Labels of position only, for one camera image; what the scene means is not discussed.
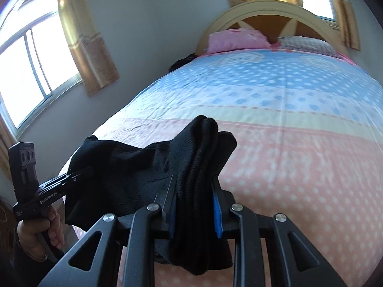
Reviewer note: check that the black pants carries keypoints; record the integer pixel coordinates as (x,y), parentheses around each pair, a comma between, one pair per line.
(143,170)

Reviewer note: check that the large sliding window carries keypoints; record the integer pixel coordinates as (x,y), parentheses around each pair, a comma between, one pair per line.
(30,74)

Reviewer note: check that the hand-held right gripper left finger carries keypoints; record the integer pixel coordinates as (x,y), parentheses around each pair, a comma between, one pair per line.
(171,227)

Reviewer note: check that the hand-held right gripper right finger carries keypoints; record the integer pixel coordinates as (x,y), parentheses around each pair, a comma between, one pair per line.
(217,215)

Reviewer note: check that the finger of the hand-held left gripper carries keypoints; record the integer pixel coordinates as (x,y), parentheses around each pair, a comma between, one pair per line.
(80,175)

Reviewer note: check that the brown wooden furniture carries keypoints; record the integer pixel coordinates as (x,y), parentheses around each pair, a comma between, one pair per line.
(5,230)

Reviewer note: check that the person's left hand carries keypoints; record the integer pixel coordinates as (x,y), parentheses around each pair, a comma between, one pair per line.
(33,239)

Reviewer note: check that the grey checked pillow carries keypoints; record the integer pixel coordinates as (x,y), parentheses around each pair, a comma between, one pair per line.
(305,44)

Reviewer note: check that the dotted pastel bed sheet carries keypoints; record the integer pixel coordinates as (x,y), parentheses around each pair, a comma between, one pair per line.
(284,125)

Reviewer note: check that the dark cloth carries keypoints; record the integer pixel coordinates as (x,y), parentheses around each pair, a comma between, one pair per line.
(179,63)

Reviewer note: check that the pink pillow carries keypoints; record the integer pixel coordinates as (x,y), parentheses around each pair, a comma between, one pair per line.
(236,40)

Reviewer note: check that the wooden arched headboard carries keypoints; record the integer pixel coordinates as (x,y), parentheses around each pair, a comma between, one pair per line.
(260,21)

